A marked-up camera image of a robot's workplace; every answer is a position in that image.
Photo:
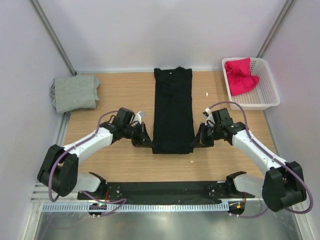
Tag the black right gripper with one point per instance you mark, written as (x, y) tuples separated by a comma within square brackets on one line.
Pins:
[(201, 140)]

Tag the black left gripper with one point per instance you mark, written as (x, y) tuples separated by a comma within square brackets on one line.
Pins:
[(147, 142)]

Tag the black t shirt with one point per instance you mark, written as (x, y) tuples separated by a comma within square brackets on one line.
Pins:
[(173, 126)]

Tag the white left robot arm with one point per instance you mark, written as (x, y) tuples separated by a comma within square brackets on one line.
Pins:
[(59, 171)]

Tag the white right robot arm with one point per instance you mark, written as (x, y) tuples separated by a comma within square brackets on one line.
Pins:
[(283, 183)]

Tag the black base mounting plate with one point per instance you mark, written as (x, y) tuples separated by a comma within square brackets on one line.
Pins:
[(169, 193)]

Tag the pink t shirt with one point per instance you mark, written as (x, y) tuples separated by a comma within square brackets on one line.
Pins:
[(239, 76)]

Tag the white plastic laundry basket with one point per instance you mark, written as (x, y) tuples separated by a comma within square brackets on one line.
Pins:
[(264, 95)]

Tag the grey folded t shirt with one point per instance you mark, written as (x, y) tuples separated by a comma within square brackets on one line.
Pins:
[(75, 92)]

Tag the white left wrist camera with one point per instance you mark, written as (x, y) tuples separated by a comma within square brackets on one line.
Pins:
[(138, 117)]

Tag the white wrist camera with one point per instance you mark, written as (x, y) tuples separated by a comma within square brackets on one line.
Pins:
[(138, 117), (209, 120)]

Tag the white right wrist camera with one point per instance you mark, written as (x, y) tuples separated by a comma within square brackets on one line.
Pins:
[(209, 120)]

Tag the white slotted cable duct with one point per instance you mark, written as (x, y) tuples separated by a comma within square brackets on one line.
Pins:
[(95, 207)]

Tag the right aluminium corner post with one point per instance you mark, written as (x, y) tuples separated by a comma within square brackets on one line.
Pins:
[(280, 19)]

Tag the aluminium corner post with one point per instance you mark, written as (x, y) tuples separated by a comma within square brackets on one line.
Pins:
[(280, 19), (52, 35)]

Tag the left aluminium corner post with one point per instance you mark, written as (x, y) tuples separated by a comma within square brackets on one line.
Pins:
[(52, 35)]

